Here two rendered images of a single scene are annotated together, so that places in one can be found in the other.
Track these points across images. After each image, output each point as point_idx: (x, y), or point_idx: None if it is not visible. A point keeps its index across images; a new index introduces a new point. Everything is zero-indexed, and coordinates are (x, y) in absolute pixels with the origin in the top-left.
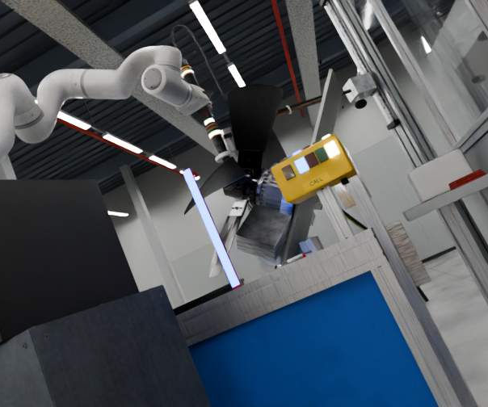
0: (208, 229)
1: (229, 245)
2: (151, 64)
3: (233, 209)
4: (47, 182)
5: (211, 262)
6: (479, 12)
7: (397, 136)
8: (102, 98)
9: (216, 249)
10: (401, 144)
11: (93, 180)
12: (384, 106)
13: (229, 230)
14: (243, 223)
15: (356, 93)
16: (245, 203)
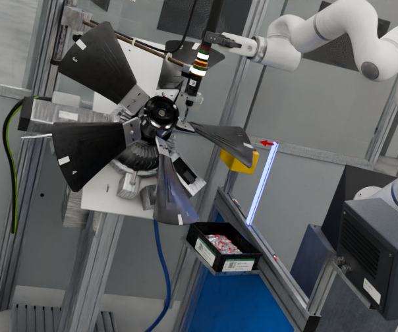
0: (263, 186)
1: (184, 190)
2: (285, 26)
3: (159, 147)
4: (375, 172)
5: (160, 209)
6: (233, 106)
7: (47, 71)
8: (317, 45)
9: (258, 199)
10: (45, 80)
11: (347, 165)
12: (62, 41)
13: (172, 172)
14: (196, 171)
15: (88, 30)
16: (166, 143)
